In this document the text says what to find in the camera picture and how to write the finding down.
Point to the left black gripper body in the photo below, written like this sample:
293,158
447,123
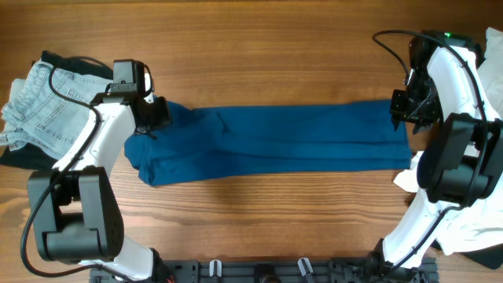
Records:
159,114

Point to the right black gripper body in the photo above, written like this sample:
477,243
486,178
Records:
405,111

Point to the blue t-shirt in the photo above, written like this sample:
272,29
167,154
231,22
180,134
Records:
219,142

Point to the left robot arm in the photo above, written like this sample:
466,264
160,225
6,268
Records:
75,223

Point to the folded light blue jeans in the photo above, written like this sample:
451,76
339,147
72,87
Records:
39,117

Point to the folded black garment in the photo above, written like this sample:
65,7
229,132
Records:
31,156

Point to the white garment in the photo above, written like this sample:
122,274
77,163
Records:
479,196

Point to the black garment with logo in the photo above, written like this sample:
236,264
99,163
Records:
491,258

